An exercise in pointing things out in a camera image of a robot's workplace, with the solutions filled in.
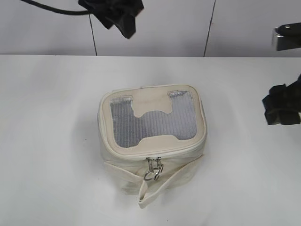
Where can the cream canvas zipper bag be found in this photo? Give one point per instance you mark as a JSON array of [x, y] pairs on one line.
[[152, 138]]

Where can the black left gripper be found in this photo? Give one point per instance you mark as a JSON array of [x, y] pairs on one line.
[[119, 13]]

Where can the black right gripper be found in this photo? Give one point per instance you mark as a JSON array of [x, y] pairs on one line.
[[283, 104]]

